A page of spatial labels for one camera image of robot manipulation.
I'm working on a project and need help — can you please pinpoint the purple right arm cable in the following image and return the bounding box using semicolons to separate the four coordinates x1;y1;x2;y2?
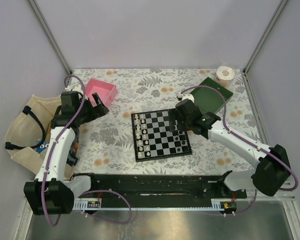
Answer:
179;85;300;216

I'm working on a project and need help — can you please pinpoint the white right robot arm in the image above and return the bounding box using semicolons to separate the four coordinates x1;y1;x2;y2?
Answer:
168;99;292;198

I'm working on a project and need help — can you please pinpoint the green square tray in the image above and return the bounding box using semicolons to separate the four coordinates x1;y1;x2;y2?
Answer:
190;77;234;114

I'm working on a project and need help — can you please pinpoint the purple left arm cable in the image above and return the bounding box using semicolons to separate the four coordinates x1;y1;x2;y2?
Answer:
41;74;132;227

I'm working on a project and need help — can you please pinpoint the floral patterned table mat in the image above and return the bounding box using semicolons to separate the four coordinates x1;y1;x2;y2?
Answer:
71;68;251;175

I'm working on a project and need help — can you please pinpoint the black and white chessboard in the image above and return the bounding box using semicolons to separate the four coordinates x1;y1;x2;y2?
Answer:
131;109;193;163

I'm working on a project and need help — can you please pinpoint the blue printed package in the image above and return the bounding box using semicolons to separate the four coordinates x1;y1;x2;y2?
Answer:
36;141;49;153

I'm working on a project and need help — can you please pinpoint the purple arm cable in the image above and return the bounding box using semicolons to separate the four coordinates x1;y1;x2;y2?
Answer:
41;74;132;227
179;85;300;216

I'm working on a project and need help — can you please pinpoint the aluminium frame post left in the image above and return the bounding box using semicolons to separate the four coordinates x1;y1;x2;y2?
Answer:
26;0;72;75

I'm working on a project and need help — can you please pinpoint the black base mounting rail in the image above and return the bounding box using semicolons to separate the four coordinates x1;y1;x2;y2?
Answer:
73;173;247;213

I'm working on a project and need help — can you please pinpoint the toilet paper roll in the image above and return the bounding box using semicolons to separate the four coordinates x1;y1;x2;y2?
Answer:
214;66;236;88

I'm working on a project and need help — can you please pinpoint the pink square tray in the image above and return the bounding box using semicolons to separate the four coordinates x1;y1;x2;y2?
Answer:
85;78;118;108

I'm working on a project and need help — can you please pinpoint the aluminium frame post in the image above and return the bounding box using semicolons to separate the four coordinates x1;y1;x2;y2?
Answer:
242;0;290;75
26;0;72;75

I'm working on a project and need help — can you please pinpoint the aluminium frame post right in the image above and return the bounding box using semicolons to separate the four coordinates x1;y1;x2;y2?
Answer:
242;0;290;75

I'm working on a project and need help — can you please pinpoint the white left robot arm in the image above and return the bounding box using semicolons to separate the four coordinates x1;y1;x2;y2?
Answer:
23;91;109;216

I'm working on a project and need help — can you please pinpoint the beige canvas tote bag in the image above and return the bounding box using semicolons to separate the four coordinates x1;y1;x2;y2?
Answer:
4;95;61;174

